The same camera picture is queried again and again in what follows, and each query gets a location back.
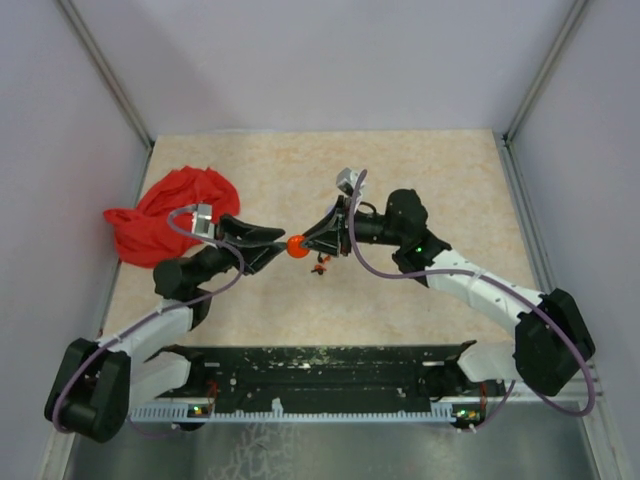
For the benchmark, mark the aluminium rail right side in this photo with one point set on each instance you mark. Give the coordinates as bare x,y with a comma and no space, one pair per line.
534,245

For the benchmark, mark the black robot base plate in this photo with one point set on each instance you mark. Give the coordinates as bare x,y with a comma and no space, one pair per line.
328,379

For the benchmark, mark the orange round case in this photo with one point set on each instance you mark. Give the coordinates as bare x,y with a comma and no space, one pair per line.
295,248

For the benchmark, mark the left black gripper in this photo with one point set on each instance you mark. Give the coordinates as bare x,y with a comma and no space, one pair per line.
254,256

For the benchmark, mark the left aluminium frame post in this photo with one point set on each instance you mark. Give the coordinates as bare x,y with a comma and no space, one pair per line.
105,71

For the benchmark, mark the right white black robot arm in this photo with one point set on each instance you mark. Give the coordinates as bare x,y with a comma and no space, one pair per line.
548,337

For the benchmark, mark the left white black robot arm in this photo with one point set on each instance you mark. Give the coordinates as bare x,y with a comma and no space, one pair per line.
99,382

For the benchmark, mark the right aluminium frame post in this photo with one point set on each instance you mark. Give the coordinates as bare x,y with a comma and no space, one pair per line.
561,41

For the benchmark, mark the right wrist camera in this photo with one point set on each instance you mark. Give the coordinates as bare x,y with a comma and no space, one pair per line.
346,181

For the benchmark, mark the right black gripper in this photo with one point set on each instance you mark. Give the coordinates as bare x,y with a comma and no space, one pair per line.
327,241

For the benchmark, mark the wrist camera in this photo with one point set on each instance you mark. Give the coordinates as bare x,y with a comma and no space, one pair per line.
346,181
202,221

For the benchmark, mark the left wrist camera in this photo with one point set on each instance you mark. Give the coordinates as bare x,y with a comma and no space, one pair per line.
202,221

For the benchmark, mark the aluminium frame post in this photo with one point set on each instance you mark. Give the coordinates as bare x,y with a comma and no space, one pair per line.
561,41
105,71

